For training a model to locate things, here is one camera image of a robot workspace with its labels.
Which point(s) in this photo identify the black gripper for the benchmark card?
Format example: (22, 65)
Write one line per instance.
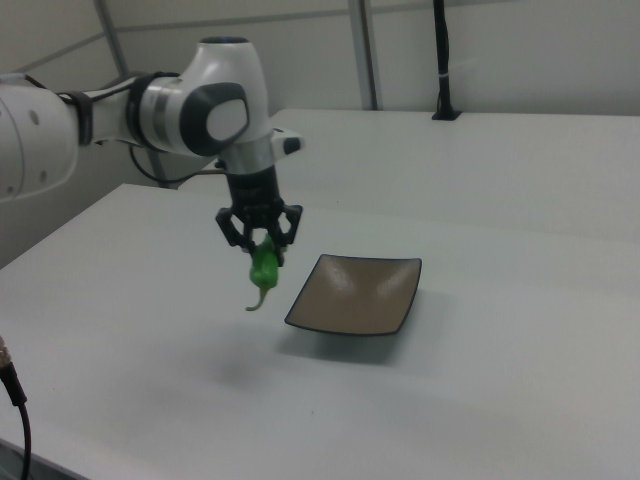
(252, 187)

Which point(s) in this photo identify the green chili pepper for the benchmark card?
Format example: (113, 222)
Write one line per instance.
(263, 267)

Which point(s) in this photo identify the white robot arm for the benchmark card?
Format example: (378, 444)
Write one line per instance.
(220, 75)

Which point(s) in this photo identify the square brown ceramic plate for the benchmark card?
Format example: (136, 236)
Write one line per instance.
(355, 297)

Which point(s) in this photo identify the black pole with base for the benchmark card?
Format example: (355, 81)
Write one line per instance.
(442, 50)

